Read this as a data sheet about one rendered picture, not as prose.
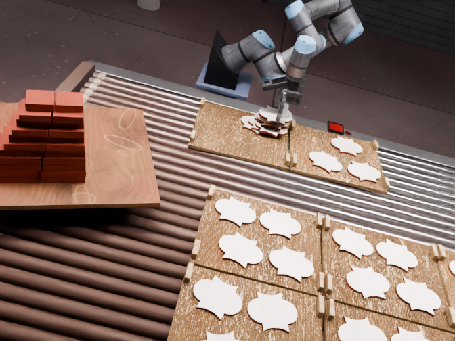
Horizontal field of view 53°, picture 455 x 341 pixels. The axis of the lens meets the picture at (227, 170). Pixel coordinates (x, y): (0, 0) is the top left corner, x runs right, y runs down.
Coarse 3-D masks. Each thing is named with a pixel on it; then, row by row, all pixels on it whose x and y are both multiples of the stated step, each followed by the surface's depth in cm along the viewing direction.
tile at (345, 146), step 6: (336, 138) 204; (342, 138) 205; (330, 144) 201; (336, 144) 200; (342, 144) 201; (348, 144) 202; (354, 144) 203; (342, 150) 197; (348, 150) 198; (354, 150) 199; (360, 150) 200; (354, 156) 197
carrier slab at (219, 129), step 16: (208, 112) 198; (224, 112) 201; (240, 112) 204; (208, 128) 189; (224, 128) 192; (240, 128) 195; (192, 144) 178; (208, 144) 180; (224, 144) 183; (240, 144) 185; (256, 144) 188; (272, 144) 191; (256, 160) 179; (272, 160) 182
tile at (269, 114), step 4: (264, 108) 193; (268, 108) 194; (272, 108) 195; (276, 108) 195; (260, 112) 190; (264, 112) 191; (268, 112) 191; (272, 112) 192; (276, 112) 193; (264, 116) 188; (268, 116) 189; (272, 116) 190; (268, 120) 186; (272, 120) 187; (280, 120) 188; (284, 120) 189; (288, 120) 190; (284, 124) 187
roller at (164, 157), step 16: (160, 160) 171; (176, 160) 171; (224, 176) 172; (240, 176) 172; (288, 192) 172; (304, 192) 173; (352, 208) 173; (368, 208) 174; (400, 224) 174; (416, 224) 174
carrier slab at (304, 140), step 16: (304, 128) 206; (304, 144) 196; (320, 144) 199; (368, 144) 208; (304, 160) 187; (352, 160) 195; (368, 160) 197; (320, 176) 181; (336, 176) 183; (384, 192) 183
